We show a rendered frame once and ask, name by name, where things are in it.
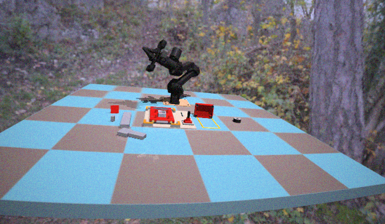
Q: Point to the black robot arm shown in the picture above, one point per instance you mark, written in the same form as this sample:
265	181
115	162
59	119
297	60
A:
177	68

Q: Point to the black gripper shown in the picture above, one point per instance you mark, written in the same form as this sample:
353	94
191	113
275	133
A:
154	57

